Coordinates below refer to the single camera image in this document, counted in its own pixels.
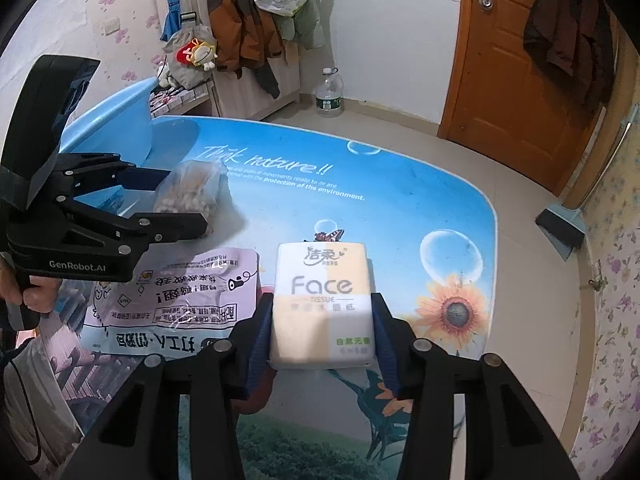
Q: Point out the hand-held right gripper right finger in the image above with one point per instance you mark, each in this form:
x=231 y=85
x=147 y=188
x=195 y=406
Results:
x=387 y=357

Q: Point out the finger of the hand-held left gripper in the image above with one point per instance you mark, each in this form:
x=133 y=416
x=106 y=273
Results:
x=145 y=179
x=175 y=225

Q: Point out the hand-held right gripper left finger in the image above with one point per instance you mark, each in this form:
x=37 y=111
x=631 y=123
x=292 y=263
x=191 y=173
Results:
x=260 y=347

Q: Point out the clear bag of cotton swabs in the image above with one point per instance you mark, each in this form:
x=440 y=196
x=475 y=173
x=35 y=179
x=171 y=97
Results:
x=192 y=187

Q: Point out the light blue plastic basin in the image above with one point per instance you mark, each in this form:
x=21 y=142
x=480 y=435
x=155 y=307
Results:
x=125 y=120

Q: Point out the white tissue pack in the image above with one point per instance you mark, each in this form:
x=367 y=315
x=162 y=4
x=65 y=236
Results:
x=322 y=310

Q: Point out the grey shoulder bag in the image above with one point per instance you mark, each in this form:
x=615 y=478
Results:
x=182 y=75

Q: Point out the person's left hand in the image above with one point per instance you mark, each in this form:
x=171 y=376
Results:
x=42 y=295

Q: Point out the pink printed plastic bag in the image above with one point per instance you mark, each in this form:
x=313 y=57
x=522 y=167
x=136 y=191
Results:
x=190 y=300

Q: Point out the red pouch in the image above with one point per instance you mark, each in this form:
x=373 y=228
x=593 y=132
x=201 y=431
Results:
x=186 y=54

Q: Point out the white ribbed radiator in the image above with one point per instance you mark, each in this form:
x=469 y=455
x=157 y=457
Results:
x=250 y=95

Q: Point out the white yellow plush toy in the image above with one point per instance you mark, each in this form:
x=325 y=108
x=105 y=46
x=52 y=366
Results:
x=205 y=55

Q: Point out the blue hanging garment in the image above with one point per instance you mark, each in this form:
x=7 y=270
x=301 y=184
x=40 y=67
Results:
x=171 y=0

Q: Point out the brown hanging jacket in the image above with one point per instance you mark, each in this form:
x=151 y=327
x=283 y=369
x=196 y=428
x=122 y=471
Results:
x=245 y=25

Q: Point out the large clear water bottle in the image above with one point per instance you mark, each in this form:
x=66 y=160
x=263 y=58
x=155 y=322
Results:
x=329 y=97

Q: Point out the pale green garment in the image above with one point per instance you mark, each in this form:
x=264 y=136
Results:
x=305 y=30

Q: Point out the brown wooden door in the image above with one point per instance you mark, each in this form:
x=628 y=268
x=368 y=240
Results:
x=490 y=85

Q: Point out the dark hanging jacket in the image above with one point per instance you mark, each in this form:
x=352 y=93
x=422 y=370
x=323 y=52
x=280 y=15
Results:
x=570 y=40

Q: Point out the round metal door knob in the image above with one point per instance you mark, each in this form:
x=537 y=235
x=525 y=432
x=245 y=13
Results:
x=485 y=3

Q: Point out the white wall socket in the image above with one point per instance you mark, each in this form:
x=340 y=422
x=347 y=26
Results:
x=111 y=26

